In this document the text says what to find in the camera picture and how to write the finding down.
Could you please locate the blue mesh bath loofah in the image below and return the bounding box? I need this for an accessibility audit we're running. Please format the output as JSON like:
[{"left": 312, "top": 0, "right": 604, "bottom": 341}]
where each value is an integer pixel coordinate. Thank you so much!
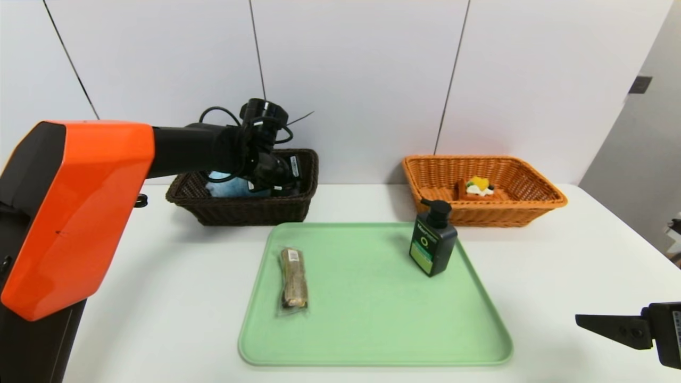
[{"left": 206, "top": 171, "right": 267, "bottom": 198}]

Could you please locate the dark green pump bottle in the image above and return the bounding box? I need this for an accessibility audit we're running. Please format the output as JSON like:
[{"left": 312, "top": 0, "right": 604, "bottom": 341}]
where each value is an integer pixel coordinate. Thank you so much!
[{"left": 408, "top": 198, "right": 458, "bottom": 277}]

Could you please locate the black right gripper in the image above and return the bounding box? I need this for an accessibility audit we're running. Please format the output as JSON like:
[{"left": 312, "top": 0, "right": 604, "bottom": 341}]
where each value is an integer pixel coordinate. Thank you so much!
[{"left": 575, "top": 302, "right": 681, "bottom": 370}]

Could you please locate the toy waffle with fruit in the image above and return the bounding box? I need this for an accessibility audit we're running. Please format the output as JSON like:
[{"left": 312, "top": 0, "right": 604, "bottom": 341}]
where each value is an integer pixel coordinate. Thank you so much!
[{"left": 455, "top": 177, "right": 503, "bottom": 202}]

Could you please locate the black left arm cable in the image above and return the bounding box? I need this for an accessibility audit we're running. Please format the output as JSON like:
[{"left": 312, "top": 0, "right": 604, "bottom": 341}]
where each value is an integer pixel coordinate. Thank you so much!
[{"left": 198, "top": 106, "right": 314, "bottom": 145}]

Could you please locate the light green plastic tray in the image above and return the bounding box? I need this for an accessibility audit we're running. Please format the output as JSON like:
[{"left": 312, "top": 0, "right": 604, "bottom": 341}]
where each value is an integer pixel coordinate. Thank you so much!
[{"left": 239, "top": 222, "right": 513, "bottom": 366}]

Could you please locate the orange wicker basket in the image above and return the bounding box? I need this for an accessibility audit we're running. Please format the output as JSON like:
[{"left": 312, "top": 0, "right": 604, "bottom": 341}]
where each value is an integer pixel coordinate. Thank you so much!
[{"left": 402, "top": 155, "right": 567, "bottom": 228}]

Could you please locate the dark brown wicker basket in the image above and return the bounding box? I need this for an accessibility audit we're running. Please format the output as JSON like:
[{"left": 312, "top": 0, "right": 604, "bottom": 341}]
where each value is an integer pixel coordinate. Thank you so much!
[{"left": 166, "top": 148, "right": 320, "bottom": 227}]

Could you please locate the plastic snack roll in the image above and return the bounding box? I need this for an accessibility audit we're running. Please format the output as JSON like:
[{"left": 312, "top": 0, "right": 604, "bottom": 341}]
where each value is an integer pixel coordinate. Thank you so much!
[{"left": 277, "top": 247, "right": 310, "bottom": 315}]

